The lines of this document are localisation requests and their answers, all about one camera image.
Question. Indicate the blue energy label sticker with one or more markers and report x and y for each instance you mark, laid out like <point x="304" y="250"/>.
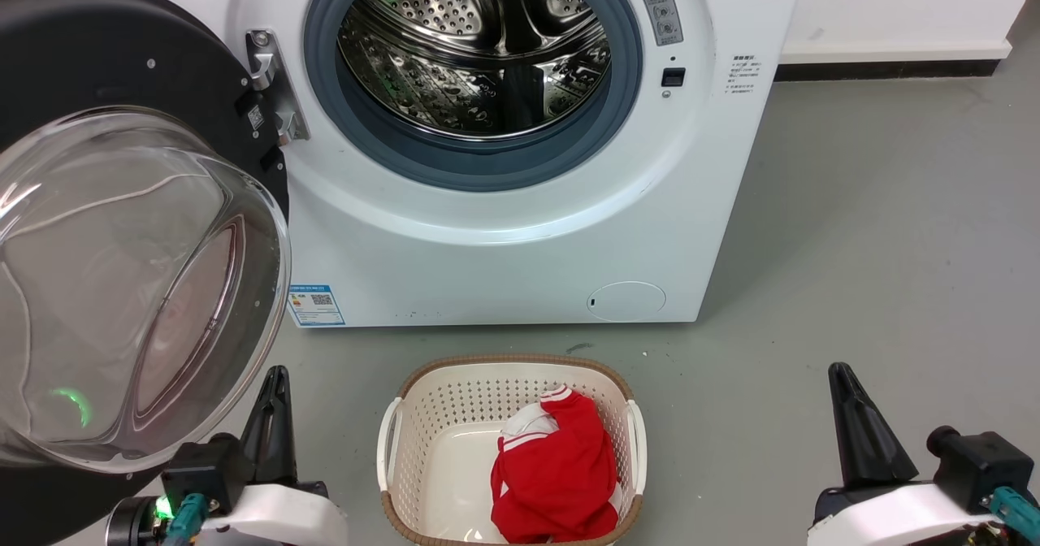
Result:
<point x="316" y="305"/>

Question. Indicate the metal door hinge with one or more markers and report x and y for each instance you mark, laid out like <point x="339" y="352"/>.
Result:
<point x="272" y="83"/>

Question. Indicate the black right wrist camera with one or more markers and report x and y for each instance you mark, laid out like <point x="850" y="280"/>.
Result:
<point x="975" y="465"/>

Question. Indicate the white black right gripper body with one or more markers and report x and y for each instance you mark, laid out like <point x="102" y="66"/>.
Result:
<point x="894" y="517"/>

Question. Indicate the small printed text sticker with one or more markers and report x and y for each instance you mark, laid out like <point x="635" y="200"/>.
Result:
<point x="743" y="79"/>

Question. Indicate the round white filter cover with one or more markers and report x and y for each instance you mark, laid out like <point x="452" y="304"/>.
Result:
<point x="626" y="301"/>

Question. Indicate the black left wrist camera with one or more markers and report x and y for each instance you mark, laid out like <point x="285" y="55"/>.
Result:
<point x="199" y="469"/>

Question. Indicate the cream plastic laundry basket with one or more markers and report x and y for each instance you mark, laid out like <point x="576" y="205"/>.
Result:
<point x="443" y="473"/>

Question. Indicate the steel perforated washer drum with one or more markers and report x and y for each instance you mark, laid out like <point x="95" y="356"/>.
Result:
<point x="422" y="10"/>

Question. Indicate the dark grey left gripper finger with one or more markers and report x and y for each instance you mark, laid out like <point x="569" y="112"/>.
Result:
<point x="270" y="440"/>

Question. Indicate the grey warning label plate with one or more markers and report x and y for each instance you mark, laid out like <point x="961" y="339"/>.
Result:
<point x="660" y="8"/>

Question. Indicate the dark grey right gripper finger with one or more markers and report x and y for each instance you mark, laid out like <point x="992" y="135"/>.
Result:
<point x="865" y="440"/>

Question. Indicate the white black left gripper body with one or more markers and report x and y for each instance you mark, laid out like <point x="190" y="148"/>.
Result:
<point x="280" y="517"/>

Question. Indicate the red and white garment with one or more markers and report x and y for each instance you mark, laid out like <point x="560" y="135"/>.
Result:
<point x="556" y="473"/>

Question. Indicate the black round glass washer door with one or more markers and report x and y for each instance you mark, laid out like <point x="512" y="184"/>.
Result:
<point x="97" y="50"/>

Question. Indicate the black door latch socket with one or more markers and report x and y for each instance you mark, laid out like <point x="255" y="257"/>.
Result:
<point x="673" y="76"/>

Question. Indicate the white front-load washing machine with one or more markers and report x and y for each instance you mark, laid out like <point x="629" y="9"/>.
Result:
<point x="487" y="270"/>

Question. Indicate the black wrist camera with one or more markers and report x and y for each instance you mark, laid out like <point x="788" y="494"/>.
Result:
<point x="199" y="469"/>
<point x="975" y="465"/>

